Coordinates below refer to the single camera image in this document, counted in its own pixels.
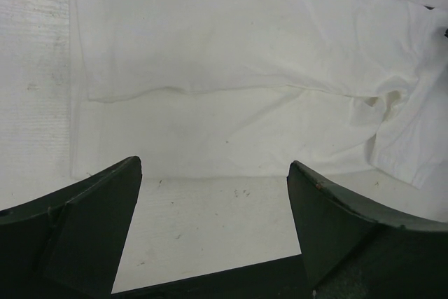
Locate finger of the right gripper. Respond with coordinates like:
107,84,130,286
424,6,447,37

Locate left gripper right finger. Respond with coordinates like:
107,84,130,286
287,162,447,298

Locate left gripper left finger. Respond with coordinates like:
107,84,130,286
1,156,142,298

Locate white t shirt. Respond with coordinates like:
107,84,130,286
69,0,447,188

